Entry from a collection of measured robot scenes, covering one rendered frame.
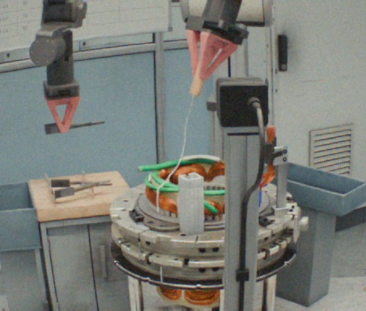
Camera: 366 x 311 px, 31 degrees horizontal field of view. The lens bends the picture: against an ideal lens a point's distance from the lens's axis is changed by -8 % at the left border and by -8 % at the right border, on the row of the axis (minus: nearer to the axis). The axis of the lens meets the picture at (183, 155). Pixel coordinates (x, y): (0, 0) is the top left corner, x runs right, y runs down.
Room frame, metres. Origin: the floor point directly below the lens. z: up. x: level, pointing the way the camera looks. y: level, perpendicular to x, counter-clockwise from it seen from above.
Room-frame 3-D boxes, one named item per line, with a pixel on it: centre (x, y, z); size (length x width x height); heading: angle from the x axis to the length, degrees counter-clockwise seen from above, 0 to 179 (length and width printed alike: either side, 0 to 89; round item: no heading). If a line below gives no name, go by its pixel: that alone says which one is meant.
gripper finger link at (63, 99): (1.32, 0.24, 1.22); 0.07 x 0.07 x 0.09; 18
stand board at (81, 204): (1.29, 0.21, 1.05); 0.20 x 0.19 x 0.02; 107
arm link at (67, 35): (1.32, 0.24, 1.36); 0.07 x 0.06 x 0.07; 170
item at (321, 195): (1.33, -0.26, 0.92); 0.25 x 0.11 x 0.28; 44
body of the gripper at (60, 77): (1.32, 0.24, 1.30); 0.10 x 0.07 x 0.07; 18
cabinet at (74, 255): (1.29, 0.21, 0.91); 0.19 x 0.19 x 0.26; 17
